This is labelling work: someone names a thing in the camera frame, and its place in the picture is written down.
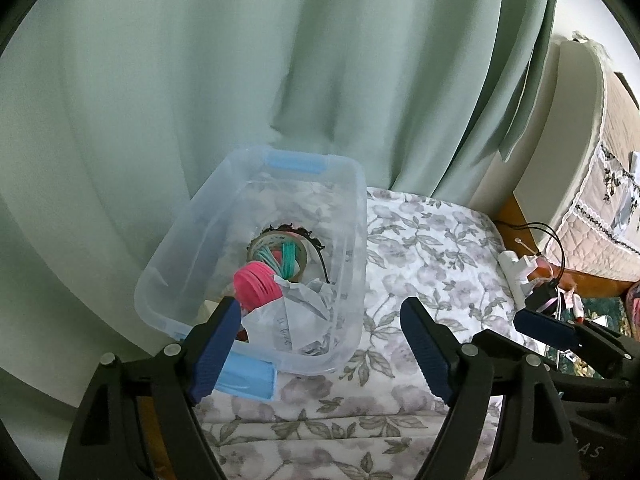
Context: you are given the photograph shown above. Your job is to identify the pink and teal slinky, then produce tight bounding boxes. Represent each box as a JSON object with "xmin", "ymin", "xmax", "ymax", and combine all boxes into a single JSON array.
[{"xmin": 232, "ymin": 261, "xmax": 283, "ymax": 313}]

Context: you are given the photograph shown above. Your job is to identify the white paper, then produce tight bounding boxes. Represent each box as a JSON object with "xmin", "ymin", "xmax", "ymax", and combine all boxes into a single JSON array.
[{"xmin": 242, "ymin": 276, "xmax": 336, "ymax": 356}]

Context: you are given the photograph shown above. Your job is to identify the tape roll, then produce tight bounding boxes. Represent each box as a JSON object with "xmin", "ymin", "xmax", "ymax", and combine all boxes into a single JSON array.
[{"xmin": 246, "ymin": 230, "xmax": 308, "ymax": 282}]

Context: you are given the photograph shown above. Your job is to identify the floral bed sheet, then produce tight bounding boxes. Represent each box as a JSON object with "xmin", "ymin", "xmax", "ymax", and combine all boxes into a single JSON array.
[{"xmin": 195, "ymin": 188, "xmax": 533, "ymax": 479}]

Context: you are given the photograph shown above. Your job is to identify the white power strip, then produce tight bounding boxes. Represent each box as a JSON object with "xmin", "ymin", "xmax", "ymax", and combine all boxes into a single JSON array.
[{"xmin": 498, "ymin": 250, "xmax": 542, "ymax": 310}]

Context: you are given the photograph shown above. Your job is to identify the black headband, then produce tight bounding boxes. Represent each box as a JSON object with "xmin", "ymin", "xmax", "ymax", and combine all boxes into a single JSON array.
[{"xmin": 259, "ymin": 223, "xmax": 329, "ymax": 283}]

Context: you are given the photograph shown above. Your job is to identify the clear plastic storage bin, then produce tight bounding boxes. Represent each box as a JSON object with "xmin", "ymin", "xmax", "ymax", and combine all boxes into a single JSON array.
[{"xmin": 134, "ymin": 146, "xmax": 367, "ymax": 401}]

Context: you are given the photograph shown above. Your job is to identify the green curtain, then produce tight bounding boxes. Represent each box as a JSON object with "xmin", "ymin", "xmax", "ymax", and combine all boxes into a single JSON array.
[{"xmin": 0, "ymin": 0, "xmax": 564, "ymax": 411}]

